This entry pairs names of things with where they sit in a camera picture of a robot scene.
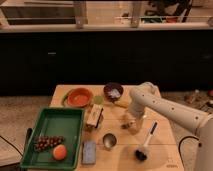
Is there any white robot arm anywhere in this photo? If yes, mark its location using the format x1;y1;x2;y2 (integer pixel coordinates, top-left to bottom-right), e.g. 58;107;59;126
128;82;213;171

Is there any small metal cup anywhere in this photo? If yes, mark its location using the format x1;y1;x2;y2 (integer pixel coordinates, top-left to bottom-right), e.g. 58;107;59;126
103;133;117;149

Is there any yellow banana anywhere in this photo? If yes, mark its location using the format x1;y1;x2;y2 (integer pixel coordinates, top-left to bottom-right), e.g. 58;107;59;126
114;101;129;108

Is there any black white dish brush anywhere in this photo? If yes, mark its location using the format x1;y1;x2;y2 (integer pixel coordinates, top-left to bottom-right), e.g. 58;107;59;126
135;122;158;161

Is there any dark red bowl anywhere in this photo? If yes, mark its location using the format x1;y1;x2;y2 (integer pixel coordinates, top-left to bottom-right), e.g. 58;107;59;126
103;82;124;102

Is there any wooden toy block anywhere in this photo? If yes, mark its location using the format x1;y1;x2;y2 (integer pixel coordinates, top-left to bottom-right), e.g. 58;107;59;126
86;104;103;129

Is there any green round lid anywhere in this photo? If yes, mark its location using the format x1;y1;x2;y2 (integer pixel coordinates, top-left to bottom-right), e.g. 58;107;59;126
93;95;104;105

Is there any blue sponge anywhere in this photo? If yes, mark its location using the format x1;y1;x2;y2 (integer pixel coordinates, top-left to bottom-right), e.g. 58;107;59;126
82;140;96;165

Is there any orange bowl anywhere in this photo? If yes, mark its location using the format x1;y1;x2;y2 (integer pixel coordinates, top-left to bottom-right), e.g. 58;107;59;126
67;88;93;107

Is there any green plate under bowl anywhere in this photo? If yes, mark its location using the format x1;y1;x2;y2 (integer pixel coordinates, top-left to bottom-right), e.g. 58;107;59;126
61;89;73;107

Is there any orange fruit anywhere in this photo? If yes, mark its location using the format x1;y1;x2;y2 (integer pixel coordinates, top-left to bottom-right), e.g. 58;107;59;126
52;144;67;161

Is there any green plastic tray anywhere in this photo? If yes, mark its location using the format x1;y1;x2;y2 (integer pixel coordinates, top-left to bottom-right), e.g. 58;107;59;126
20;108;84;171

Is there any dark red grape bunch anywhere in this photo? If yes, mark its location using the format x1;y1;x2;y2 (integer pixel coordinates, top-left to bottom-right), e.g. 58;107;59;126
34;136;64;152

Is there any black cable right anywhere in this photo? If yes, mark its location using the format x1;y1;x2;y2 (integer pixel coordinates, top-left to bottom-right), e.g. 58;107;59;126
177;134;201;171

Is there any black cable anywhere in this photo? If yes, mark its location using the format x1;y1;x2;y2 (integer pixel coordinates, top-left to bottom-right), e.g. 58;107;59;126
177;134;201;171
0;127;33;169

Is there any black cable left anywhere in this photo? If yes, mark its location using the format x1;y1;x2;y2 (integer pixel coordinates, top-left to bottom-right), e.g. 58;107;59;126
0;127;33;169

